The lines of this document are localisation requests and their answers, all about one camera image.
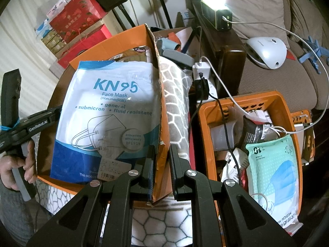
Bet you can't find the black speaker stand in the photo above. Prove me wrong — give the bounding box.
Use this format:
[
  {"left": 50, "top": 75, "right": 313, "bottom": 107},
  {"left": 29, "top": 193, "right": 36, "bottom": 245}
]
[
  {"left": 155, "top": 0, "right": 173, "bottom": 30},
  {"left": 113, "top": 6, "right": 137, "bottom": 29}
]

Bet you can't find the orange cardboard box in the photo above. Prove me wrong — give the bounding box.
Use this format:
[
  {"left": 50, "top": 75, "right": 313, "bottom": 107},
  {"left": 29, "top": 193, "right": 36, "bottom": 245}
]
[{"left": 37, "top": 24, "right": 170, "bottom": 208}]

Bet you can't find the small tan tissue box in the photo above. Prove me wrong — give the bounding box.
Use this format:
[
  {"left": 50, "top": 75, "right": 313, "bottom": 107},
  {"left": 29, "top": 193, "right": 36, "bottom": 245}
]
[
  {"left": 45, "top": 37, "right": 63, "bottom": 51},
  {"left": 41, "top": 32, "right": 58, "bottom": 44},
  {"left": 50, "top": 44, "right": 68, "bottom": 57}
]

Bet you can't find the brown sofa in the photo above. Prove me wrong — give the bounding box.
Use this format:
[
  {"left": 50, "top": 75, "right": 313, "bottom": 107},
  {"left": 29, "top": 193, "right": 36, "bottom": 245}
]
[{"left": 184, "top": 0, "right": 329, "bottom": 112}]

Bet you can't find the cream curtain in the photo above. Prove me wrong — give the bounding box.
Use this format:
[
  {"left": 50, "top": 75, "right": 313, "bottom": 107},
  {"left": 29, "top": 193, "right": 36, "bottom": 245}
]
[{"left": 0, "top": 0, "right": 65, "bottom": 88}]

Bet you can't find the white printed packet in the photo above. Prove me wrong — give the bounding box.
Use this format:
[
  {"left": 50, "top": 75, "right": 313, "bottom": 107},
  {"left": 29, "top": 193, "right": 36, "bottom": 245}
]
[{"left": 221, "top": 148, "right": 250, "bottom": 183}]

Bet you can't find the white charger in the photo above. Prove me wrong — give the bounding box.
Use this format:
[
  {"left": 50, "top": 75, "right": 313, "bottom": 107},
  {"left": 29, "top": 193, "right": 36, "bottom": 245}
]
[{"left": 193, "top": 62, "right": 211, "bottom": 79}]

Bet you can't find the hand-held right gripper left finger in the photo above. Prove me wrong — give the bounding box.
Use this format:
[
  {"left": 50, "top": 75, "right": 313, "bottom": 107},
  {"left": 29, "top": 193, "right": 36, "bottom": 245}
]
[{"left": 26, "top": 144, "right": 157, "bottom": 247}]

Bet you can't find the grey case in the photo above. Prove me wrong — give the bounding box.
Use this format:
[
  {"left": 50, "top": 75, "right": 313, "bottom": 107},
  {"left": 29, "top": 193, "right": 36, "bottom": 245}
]
[{"left": 162, "top": 50, "right": 195, "bottom": 66}]

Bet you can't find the tan tissue pack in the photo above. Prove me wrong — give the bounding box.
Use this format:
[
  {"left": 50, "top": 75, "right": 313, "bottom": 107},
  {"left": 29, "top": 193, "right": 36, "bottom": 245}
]
[{"left": 109, "top": 46, "right": 152, "bottom": 66}]

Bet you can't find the white handheld appliance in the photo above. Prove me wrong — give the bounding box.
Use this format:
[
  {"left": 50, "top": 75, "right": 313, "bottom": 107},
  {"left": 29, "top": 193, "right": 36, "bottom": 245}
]
[{"left": 245, "top": 37, "right": 288, "bottom": 70}]

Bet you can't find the white power strip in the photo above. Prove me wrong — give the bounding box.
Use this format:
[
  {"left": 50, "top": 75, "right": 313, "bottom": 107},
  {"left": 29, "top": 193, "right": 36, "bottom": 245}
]
[{"left": 193, "top": 73, "right": 218, "bottom": 104}]

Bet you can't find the white plastic cup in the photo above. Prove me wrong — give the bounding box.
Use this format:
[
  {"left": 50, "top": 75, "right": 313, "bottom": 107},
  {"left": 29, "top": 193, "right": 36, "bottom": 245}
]
[{"left": 208, "top": 122, "right": 236, "bottom": 151}]

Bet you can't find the black snack packet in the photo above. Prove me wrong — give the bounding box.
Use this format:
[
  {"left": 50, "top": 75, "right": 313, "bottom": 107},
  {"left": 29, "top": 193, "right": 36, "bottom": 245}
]
[{"left": 238, "top": 116, "right": 273, "bottom": 152}]

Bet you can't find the beige cushion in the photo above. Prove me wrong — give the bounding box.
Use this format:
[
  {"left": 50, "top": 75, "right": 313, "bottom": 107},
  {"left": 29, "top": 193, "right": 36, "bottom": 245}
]
[{"left": 207, "top": 0, "right": 287, "bottom": 48}]

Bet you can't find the teal face mask pack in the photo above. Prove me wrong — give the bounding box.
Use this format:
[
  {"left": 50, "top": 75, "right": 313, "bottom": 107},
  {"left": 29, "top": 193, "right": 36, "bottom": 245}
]
[{"left": 245, "top": 135, "right": 303, "bottom": 231}]

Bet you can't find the cluttered cardboard box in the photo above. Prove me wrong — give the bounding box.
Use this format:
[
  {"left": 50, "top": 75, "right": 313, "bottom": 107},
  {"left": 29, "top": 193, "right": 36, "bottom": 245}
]
[{"left": 152, "top": 27, "right": 200, "bottom": 55}]

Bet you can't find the black charger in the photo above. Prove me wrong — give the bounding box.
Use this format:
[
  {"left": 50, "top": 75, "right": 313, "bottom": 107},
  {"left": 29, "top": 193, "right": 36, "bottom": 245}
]
[{"left": 194, "top": 80, "right": 210, "bottom": 100}]

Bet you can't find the bright portable lamp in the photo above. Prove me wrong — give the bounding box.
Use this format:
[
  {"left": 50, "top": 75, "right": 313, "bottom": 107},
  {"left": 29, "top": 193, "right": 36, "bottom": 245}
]
[{"left": 200, "top": 0, "right": 232, "bottom": 32}]

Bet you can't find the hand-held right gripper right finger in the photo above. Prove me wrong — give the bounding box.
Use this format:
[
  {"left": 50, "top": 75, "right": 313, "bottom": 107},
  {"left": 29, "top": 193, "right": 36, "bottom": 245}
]
[{"left": 169, "top": 144, "right": 304, "bottom": 247}]

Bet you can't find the red white packet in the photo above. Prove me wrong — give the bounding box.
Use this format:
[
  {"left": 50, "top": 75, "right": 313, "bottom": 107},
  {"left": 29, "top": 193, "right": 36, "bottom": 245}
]
[{"left": 248, "top": 110, "right": 272, "bottom": 125}]

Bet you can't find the person's left hand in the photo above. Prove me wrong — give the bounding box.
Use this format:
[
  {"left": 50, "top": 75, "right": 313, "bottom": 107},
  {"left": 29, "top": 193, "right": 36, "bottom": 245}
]
[{"left": 0, "top": 139, "right": 38, "bottom": 191}]

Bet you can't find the pink tissue box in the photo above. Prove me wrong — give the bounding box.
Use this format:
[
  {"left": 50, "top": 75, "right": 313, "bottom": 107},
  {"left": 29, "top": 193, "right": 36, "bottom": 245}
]
[{"left": 46, "top": 0, "right": 78, "bottom": 19}]

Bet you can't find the long white cable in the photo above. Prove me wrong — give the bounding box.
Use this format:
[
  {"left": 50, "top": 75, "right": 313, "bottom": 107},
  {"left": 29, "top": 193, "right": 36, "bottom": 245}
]
[{"left": 223, "top": 18, "right": 329, "bottom": 134}]

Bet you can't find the blue white face mask pack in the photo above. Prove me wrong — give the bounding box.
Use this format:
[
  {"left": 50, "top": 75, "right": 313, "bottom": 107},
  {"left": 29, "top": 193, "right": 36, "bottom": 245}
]
[{"left": 50, "top": 60, "right": 165, "bottom": 186}]

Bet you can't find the short white cable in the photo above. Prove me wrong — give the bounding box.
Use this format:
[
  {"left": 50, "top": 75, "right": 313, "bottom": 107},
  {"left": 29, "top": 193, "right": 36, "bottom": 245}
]
[{"left": 199, "top": 56, "right": 257, "bottom": 121}]

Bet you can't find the red gift bag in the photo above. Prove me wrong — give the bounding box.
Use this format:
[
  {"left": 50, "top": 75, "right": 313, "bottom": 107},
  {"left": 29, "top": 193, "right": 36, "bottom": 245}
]
[{"left": 58, "top": 24, "right": 112, "bottom": 69}]

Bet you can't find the person's leg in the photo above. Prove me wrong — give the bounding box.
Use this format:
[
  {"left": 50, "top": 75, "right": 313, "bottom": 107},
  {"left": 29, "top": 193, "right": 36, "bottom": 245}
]
[{"left": 0, "top": 183, "right": 55, "bottom": 247}]

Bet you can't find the black cable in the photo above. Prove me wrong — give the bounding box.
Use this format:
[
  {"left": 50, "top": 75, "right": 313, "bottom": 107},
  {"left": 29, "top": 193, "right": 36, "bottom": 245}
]
[{"left": 188, "top": 78, "right": 244, "bottom": 186}]

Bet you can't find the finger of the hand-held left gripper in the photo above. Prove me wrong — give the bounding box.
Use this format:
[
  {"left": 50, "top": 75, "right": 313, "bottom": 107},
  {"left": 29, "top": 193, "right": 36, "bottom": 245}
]
[{"left": 22, "top": 105, "right": 63, "bottom": 124}]

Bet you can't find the small blue white box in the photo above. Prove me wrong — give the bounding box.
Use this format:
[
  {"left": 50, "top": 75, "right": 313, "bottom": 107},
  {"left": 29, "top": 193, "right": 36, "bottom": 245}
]
[{"left": 177, "top": 11, "right": 195, "bottom": 29}]

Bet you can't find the blue white tissue pack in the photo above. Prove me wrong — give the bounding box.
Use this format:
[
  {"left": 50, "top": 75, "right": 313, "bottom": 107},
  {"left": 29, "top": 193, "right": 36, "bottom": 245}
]
[{"left": 35, "top": 18, "right": 52, "bottom": 38}]

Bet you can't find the brown back cushion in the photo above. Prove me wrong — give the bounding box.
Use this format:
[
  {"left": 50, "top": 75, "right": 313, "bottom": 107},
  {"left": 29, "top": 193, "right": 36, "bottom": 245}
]
[{"left": 286, "top": 0, "right": 329, "bottom": 52}]

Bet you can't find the red gift box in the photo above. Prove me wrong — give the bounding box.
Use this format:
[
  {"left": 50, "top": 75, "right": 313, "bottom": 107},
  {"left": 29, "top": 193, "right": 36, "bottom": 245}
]
[{"left": 49, "top": 0, "right": 109, "bottom": 43}]

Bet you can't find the light blue tube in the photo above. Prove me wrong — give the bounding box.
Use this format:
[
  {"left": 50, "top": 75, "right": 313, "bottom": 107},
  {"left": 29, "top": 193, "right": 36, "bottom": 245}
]
[{"left": 158, "top": 38, "right": 182, "bottom": 52}]

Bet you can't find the orange plastic basket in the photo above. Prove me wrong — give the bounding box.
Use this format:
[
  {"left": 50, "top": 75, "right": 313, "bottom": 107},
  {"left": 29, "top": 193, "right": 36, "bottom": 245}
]
[{"left": 198, "top": 91, "right": 304, "bottom": 227}]

